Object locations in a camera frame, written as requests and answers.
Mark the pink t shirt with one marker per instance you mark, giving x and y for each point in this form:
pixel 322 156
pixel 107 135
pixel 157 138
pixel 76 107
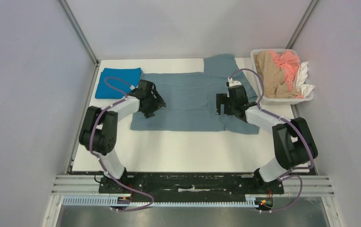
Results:
pixel 289 64

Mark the grey-blue t shirt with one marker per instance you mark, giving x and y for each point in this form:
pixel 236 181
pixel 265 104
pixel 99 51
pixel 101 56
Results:
pixel 191 100

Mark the beige t shirt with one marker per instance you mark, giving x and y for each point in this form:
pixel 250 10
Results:
pixel 271 74

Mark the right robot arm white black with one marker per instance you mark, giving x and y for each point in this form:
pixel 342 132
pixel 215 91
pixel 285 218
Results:
pixel 292 138

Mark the white slotted cable duct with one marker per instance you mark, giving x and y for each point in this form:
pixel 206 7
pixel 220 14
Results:
pixel 116 201

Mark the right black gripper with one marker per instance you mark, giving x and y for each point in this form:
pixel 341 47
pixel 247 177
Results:
pixel 226 104

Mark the folded bright blue t shirt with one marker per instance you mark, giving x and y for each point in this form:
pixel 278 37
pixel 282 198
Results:
pixel 120 79

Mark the right aluminium frame post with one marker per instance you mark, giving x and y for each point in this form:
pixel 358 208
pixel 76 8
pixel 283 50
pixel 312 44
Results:
pixel 301 25

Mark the white t shirt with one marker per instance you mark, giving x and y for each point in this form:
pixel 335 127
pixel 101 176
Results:
pixel 300 81

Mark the aluminium frame post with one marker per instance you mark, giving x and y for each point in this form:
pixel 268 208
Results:
pixel 301 25
pixel 78 30

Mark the left aluminium frame post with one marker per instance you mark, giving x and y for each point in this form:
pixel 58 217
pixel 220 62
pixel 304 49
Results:
pixel 78 30

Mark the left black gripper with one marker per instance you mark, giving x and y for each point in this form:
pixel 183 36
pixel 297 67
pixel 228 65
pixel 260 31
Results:
pixel 158 103

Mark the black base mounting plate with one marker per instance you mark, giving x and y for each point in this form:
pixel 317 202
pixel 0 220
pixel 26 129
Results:
pixel 189 187

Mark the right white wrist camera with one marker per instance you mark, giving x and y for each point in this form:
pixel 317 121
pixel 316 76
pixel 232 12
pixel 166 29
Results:
pixel 233 83

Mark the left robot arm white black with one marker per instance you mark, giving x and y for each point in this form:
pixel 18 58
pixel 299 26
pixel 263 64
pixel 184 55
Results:
pixel 100 126

